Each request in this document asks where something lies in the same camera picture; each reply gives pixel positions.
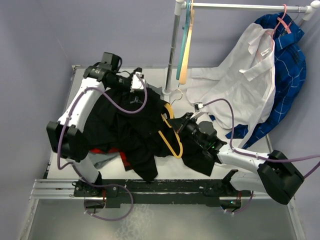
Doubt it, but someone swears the beige wooden hanger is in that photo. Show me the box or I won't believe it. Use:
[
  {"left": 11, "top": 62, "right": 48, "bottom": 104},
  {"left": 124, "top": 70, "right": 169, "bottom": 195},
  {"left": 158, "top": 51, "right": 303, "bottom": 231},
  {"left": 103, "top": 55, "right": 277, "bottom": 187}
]
[{"left": 179, "top": 0, "right": 195, "bottom": 85}]

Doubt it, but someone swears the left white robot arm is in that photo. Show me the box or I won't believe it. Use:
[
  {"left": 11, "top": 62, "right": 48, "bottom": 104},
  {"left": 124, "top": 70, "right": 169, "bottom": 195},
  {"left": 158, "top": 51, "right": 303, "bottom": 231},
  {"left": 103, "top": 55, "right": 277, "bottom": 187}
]
[{"left": 46, "top": 52, "right": 132, "bottom": 196}]

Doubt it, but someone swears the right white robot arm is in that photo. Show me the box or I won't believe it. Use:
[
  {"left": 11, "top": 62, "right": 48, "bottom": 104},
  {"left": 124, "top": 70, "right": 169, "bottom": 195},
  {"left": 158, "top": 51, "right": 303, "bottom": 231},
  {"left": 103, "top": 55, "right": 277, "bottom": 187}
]
[{"left": 170, "top": 112, "right": 305, "bottom": 205}]

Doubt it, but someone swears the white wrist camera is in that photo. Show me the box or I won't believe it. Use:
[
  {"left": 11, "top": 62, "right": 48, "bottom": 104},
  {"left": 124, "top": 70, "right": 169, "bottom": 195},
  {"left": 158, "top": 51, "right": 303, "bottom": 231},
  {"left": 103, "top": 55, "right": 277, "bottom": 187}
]
[
  {"left": 191, "top": 102, "right": 206, "bottom": 120},
  {"left": 130, "top": 67, "right": 146, "bottom": 93}
]

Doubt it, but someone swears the metal clothes rack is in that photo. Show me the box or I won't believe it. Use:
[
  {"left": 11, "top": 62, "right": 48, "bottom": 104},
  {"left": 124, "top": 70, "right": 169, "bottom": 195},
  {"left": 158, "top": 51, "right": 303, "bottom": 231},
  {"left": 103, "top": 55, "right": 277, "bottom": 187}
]
[{"left": 162, "top": 0, "right": 320, "bottom": 101}]

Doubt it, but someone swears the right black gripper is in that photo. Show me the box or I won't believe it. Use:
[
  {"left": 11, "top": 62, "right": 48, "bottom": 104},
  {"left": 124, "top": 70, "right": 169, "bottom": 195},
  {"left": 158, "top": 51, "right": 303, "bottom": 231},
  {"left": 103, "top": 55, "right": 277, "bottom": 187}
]
[{"left": 168, "top": 112, "right": 207, "bottom": 148}]

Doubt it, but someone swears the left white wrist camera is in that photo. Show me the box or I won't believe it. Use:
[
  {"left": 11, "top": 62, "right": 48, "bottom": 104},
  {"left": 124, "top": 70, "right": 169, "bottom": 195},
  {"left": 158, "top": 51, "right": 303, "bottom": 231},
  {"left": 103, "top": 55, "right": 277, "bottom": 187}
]
[{"left": 130, "top": 67, "right": 146, "bottom": 93}]

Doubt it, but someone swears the teal plastic hanger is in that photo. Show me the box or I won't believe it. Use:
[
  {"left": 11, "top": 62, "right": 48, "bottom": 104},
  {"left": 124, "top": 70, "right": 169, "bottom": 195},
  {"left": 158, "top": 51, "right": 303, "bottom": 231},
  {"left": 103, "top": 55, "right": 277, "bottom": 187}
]
[{"left": 176, "top": 0, "right": 193, "bottom": 85}]

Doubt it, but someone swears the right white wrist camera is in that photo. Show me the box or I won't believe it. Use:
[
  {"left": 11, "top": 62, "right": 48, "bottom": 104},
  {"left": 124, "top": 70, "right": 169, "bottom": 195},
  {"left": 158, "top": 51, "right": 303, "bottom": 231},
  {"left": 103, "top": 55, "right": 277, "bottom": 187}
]
[{"left": 191, "top": 102, "right": 206, "bottom": 120}]

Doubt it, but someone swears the grey shirt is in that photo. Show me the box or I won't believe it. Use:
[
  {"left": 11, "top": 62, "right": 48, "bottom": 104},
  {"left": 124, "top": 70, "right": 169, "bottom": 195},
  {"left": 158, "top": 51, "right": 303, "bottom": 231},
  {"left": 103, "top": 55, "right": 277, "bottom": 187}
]
[{"left": 88, "top": 83, "right": 163, "bottom": 171}]

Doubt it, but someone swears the pink hanger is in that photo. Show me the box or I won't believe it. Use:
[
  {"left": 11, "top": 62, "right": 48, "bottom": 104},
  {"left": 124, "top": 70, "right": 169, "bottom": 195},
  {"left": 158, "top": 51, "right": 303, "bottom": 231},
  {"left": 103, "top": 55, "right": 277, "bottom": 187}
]
[{"left": 256, "top": 4, "right": 292, "bottom": 62}]

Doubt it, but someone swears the yellow plastic hanger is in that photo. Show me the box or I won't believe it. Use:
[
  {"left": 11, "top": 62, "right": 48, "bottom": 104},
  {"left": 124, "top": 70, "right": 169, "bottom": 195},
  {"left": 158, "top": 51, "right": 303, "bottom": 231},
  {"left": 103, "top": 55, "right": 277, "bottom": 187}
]
[{"left": 158, "top": 102, "right": 184, "bottom": 159}]

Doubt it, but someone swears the blue plaid shirt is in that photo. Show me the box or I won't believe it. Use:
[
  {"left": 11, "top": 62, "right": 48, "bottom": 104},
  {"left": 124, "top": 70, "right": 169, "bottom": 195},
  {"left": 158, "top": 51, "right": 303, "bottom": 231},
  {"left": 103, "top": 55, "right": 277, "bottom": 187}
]
[{"left": 204, "top": 21, "right": 307, "bottom": 149}]

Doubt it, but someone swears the white shirt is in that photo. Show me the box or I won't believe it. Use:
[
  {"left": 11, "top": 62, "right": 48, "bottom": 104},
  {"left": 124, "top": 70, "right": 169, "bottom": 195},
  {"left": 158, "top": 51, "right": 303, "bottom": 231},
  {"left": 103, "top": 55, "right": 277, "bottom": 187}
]
[{"left": 185, "top": 22, "right": 276, "bottom": 131}]

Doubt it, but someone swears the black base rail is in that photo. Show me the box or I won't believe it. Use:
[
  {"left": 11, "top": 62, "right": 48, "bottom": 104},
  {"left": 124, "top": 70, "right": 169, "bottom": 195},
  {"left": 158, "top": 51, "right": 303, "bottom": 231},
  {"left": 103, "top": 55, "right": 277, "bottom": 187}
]
[{"left": 72, "top": 179, "right": 251, "bottom": 209}]

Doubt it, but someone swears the red black plaid shirt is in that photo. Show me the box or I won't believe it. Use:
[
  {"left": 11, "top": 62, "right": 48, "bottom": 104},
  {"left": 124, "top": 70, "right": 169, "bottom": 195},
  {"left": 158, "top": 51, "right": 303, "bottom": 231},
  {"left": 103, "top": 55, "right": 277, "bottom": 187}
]
[{"left": 88, "top": 147, "right": 133, "bottom": 172}]

